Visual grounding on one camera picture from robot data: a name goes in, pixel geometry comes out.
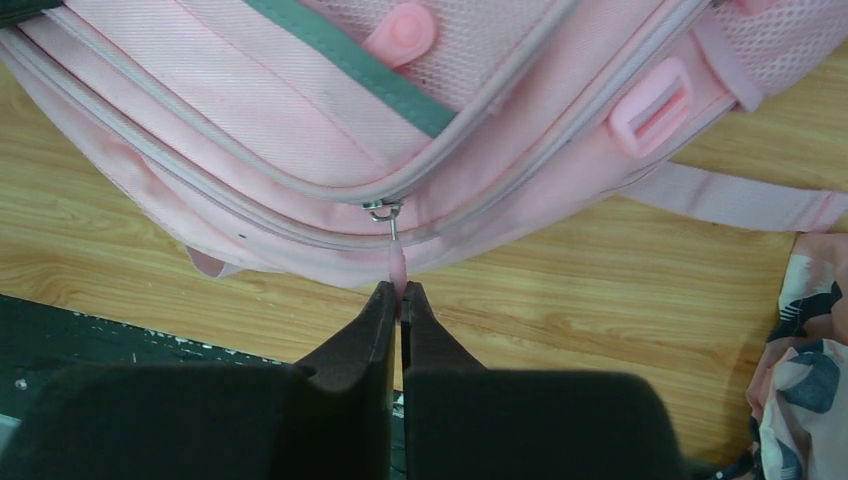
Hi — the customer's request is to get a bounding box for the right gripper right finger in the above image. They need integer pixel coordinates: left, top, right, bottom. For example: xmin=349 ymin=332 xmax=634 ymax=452
xmin=400 ymin=282 xmax=686 ymax=479

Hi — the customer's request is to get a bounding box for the pink patterned cloth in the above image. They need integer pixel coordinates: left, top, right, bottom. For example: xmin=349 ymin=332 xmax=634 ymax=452
xmin=714 ymin=233 xmax=847 ymax=480

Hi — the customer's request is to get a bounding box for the pink school backpack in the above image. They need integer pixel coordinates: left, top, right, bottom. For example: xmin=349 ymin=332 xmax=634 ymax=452
xmin=1 ymin=1 xmax=847 ymax=287

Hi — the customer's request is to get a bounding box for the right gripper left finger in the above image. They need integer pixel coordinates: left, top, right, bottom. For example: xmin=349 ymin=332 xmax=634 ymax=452
xmin=1 ymin=282 xmax=397 ymax=479

